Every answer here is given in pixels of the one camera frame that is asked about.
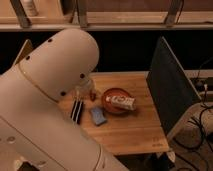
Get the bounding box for black white striped eraser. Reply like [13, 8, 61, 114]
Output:
[70, 99, 84, 124]

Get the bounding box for small brown red object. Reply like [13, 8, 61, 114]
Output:
[89, 92, 96, 101]

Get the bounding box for blue sponge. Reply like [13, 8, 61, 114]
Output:
[90, 107, 107, 126]

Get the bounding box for white bottle on shelf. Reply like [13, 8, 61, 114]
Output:
[23, 0, 38, 17]

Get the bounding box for clear plastic cup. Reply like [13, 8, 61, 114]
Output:
[75, 77, 94, 99]

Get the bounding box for red ceramic bowl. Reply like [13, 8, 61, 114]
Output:
[101, 88, 135, 115]

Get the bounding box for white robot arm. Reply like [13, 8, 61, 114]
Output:
[0, 29, 128, 171]

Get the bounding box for right dark side panel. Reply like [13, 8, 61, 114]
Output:
[146, 37, 201, 141]

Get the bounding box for wooden shelf with metal legs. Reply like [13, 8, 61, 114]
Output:
[0, 0, 213, 31]

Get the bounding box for left wooden side panel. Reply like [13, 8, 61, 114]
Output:
[13, 39, 33, 65]

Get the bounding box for white tube in bowl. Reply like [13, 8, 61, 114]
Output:
[106, 96, 136, 110]

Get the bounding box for black cables on floor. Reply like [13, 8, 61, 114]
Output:
[169, 56, 213, 171]

